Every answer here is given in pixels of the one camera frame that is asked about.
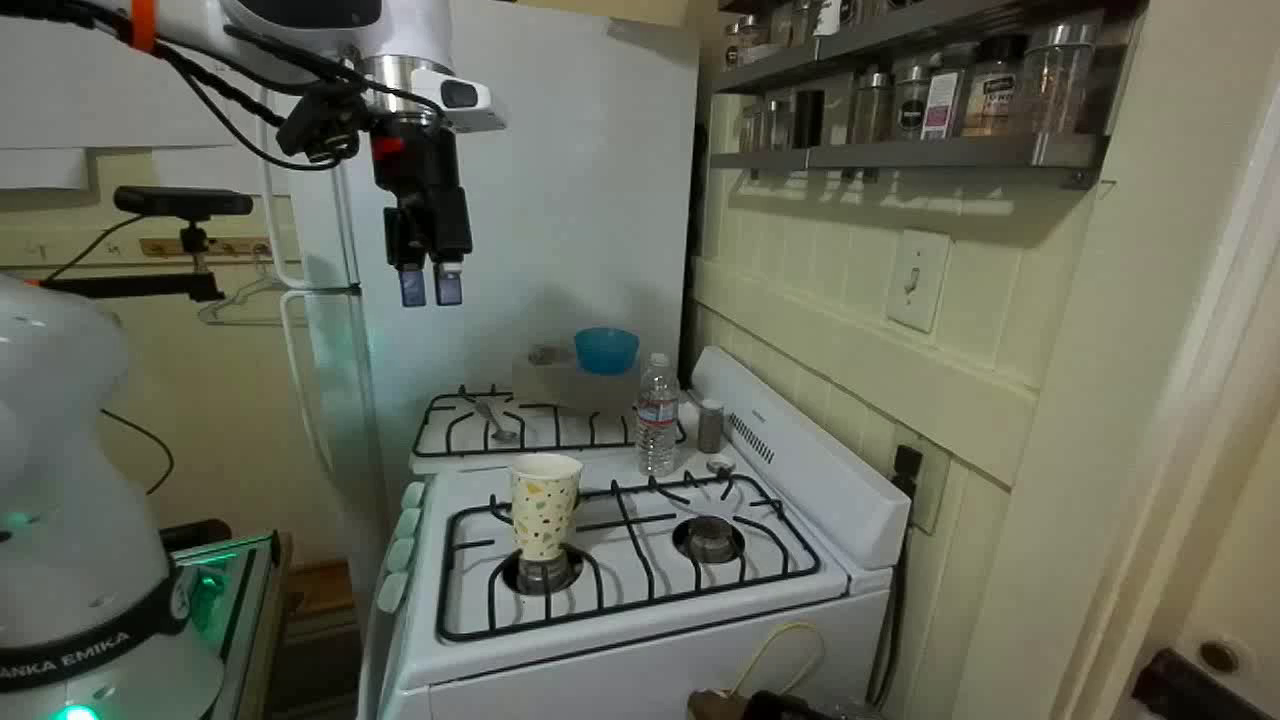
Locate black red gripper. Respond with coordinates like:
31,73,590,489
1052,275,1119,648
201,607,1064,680
370,117,482,314

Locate clear plastic water bottle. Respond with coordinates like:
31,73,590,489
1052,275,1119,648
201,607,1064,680
633,349,691,480

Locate white refrigerator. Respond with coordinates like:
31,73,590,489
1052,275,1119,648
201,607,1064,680
265,0,707,565

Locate blue bowl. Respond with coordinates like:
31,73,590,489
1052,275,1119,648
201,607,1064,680
574,324,646,382

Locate dotted paper cup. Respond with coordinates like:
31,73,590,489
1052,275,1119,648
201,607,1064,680
508,451,590,569

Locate round metal gas burner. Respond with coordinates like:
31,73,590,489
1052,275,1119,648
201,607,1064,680
669,514,750,565
501,548,584,600

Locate small grey shaker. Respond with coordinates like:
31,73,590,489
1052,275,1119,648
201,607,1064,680
691,397,733,456

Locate black stove grate with burners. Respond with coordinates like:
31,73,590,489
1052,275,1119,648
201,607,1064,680
434,468,827,648

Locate robot control box green lights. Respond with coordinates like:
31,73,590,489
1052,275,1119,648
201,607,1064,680
155,517,294,720

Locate white gas stove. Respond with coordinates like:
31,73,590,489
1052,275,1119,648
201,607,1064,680
353,344,915,720

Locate dark spice jar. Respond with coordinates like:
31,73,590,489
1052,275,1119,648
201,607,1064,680
793,89,827,152

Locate small glass spice jar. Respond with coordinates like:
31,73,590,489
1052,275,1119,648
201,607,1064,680
852,65,898,148

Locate white-label spice jar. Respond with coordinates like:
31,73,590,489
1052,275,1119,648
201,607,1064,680
915,53,969,144

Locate brown-label spice jar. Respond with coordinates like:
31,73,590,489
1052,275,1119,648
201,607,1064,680
962,32,1034,144

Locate large glass spice jar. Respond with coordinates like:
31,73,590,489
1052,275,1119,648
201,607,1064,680
1023,16,1109,142

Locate black door latch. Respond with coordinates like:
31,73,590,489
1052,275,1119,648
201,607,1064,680
1133,638,1265,720

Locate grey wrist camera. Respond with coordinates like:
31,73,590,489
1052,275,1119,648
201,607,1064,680
398,55,514,138

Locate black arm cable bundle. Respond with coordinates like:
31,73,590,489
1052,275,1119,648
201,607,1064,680
0,0,403,177

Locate black camera on stand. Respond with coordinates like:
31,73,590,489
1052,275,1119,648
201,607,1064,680
109,184,259,224

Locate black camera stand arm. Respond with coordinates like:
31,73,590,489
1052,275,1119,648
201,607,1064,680
35,217,234,307

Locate thin black wall cable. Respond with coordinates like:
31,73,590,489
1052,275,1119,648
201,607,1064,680
95,405,181,502

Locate orange strap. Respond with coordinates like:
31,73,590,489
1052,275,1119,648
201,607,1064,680
123,0,165,55

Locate white light switch plate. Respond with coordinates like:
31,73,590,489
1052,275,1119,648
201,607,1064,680
886,227,958,335

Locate grey wall spice rack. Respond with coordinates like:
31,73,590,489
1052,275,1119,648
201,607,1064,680
704,0,1147,193

